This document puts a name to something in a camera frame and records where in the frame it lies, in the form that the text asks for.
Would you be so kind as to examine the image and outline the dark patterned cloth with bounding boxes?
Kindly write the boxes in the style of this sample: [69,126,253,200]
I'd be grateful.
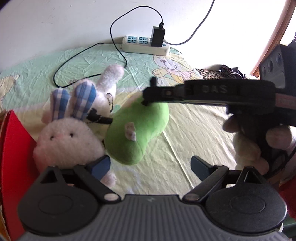
[196,64,246,79]

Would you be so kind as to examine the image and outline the green plush toy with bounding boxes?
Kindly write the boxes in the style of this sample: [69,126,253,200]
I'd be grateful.
[104,92,169,165]

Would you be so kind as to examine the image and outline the white power strip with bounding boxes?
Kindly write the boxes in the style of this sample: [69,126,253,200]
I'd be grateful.
[121,36,170,56]

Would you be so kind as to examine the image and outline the grey power strip cord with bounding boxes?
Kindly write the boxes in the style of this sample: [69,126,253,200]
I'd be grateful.
[164,0,216,46]

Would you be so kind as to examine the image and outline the pink bunny plaid ears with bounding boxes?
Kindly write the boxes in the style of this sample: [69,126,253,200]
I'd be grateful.
[33,82,117,188]

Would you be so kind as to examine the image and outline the black power adapter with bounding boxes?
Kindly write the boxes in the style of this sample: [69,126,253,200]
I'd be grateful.
[151,22,166,47]

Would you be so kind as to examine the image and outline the red cardboard box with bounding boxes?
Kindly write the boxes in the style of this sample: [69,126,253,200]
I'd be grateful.
[1,110,39,240]

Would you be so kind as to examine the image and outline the black charger cable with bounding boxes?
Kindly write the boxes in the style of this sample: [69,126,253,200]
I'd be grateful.
[52,6,164,88]

